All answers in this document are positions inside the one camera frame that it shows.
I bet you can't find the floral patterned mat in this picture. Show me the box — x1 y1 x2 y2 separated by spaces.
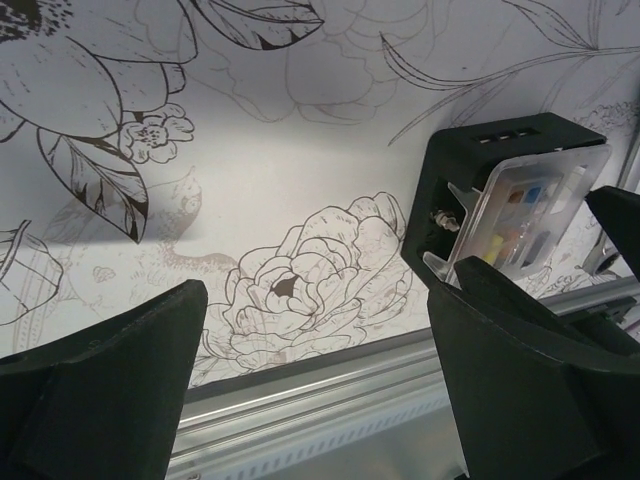
1 1 639 386

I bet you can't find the aluminium rail frame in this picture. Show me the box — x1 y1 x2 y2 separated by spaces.
168 279 639 479

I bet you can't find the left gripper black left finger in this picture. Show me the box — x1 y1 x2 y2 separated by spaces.
1 280 208 479

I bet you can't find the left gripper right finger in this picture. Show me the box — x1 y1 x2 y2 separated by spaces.
428 257 639 479

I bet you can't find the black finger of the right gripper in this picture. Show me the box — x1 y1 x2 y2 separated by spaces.
585 186 639 279

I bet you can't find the black fuse box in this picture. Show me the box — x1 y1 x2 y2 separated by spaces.
401 113 611 287

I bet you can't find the clear fuse box cover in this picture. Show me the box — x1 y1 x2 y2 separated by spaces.
422 144 612 285

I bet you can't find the blue blade fuse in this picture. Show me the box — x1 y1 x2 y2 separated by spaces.
524 187 542 204

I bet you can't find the silver ratchet wrench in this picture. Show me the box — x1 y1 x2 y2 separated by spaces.
589 239 620 275

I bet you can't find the yellow blade fuse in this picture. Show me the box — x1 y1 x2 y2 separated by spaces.
482 234 505 265

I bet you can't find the orange blade fuse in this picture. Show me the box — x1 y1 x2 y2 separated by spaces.
507 191 524 207

